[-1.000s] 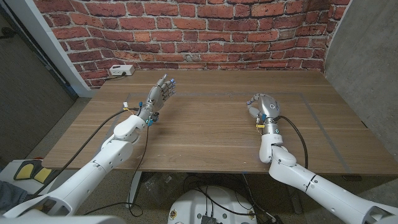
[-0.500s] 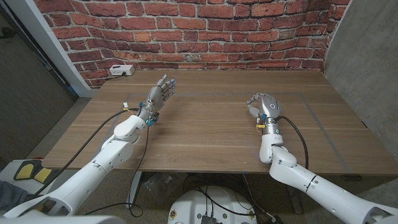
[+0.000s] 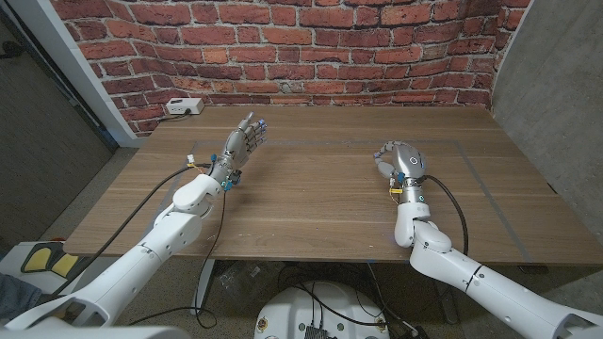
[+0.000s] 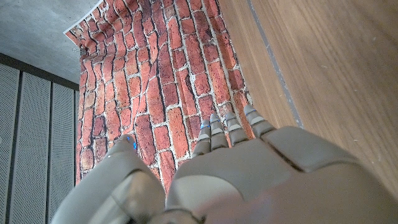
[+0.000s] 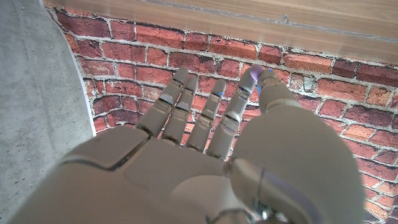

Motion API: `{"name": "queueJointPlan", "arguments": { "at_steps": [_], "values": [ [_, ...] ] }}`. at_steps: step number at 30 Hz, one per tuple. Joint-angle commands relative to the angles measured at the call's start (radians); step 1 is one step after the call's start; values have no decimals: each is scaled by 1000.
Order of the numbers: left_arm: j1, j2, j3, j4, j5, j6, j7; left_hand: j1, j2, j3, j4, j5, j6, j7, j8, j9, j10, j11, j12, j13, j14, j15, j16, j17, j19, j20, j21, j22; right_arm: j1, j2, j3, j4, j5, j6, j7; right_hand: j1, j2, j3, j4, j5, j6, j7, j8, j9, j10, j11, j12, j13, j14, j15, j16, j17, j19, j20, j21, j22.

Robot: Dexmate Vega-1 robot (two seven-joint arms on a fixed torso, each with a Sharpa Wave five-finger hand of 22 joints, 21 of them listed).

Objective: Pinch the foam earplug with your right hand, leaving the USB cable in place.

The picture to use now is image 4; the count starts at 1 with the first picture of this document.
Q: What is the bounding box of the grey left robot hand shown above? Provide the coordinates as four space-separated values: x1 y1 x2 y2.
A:
51 105 398 224

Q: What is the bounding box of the grey tape outline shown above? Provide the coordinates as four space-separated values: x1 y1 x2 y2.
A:
245 0 305 129

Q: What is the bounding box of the printed red brick backdrop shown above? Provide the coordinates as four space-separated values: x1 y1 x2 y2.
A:
63 0 254 194

